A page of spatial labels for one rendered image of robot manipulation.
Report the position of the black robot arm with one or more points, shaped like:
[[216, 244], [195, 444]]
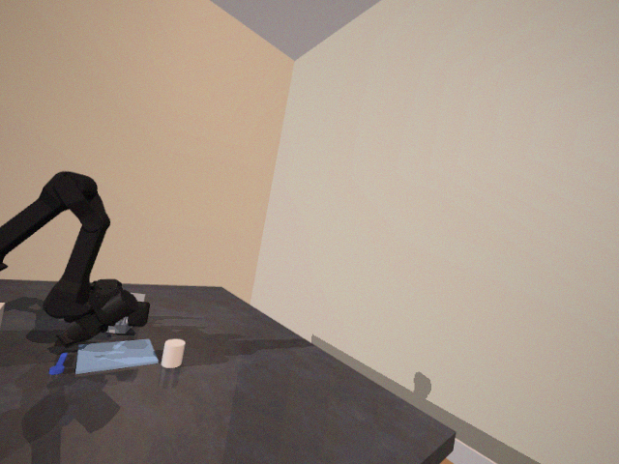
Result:
[[73, 294]]

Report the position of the light blue flat mat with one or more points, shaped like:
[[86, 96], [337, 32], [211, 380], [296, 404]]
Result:
[[112, 355]]

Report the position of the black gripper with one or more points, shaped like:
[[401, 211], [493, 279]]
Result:
[[138, 318]]

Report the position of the white cylinder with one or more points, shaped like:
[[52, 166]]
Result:
[[173, 352]]

